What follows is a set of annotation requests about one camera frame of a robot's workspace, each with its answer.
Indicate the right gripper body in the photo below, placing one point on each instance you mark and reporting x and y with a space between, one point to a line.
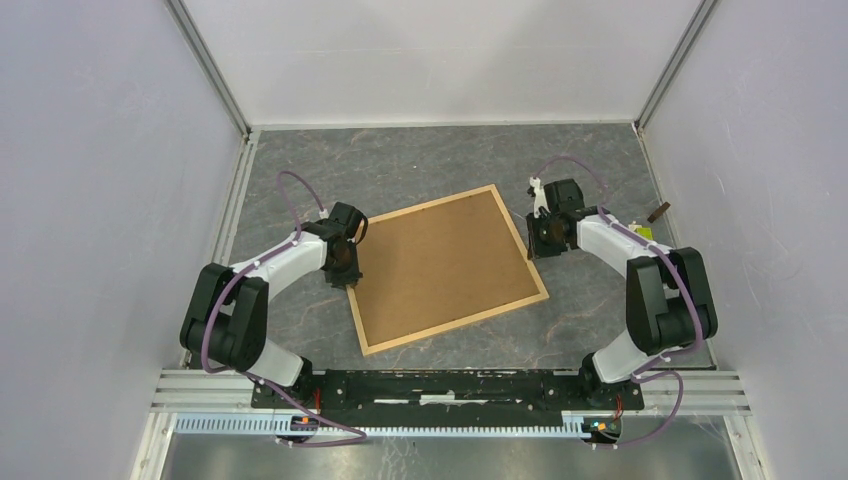
546 243

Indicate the small brown block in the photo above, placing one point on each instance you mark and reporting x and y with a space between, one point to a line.
658 212

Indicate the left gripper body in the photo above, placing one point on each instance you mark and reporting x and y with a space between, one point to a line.
346 271

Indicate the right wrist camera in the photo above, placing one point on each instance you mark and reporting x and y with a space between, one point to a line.
537 193

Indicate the brown backing board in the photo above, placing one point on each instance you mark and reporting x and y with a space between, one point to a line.
444 265

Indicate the wooden picture frame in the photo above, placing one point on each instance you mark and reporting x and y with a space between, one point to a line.
358 324

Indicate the blue white cable duct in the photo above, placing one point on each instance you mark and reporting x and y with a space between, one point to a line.
301 426

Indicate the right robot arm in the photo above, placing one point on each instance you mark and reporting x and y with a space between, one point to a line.
668 302

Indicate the toy car with green block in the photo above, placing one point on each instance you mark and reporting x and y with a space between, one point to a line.
643 231

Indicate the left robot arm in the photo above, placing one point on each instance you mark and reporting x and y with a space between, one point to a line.
225 326

